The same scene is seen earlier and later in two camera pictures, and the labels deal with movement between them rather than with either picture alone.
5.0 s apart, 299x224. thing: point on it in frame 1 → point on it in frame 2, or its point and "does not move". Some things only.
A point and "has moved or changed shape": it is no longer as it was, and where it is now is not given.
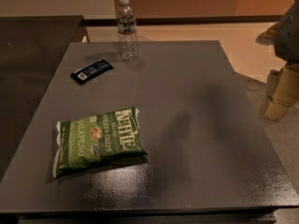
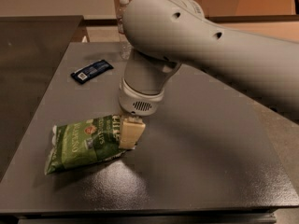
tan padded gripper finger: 285,93 → 131,130
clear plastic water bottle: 126,19 does not move
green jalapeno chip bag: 110,138 has moved or changed shape
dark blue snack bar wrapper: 91,71 does not move
